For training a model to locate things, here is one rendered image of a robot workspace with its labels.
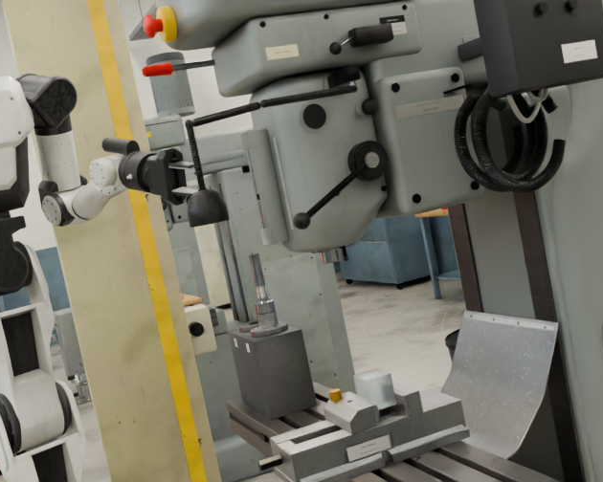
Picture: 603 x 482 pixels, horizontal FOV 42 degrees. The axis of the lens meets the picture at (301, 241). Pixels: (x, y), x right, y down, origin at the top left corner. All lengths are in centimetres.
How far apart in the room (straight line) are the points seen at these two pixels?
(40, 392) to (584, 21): 137
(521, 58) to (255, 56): 43
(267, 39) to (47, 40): 190
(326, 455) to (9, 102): 105
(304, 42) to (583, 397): 86
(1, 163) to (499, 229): 109
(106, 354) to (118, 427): 29
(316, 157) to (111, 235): 182
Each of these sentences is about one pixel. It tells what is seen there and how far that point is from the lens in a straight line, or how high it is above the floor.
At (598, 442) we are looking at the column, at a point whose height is 83.
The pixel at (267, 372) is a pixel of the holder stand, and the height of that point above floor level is 103.
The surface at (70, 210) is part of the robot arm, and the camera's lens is 205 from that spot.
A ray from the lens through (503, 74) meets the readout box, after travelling 133.
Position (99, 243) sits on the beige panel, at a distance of 313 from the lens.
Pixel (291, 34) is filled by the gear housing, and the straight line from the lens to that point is 140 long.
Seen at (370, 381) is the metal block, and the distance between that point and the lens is 148.
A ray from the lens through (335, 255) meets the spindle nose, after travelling 150.
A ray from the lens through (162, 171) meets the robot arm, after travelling 172.
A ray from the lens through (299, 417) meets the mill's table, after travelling 184.
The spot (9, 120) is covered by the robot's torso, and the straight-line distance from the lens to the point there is 190.
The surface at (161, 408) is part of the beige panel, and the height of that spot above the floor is 66.
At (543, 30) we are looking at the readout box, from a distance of 135.
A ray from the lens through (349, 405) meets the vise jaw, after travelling 148.
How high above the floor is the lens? 145
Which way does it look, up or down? 5 degrees down
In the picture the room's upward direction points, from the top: 11 degrees counter-clockwise
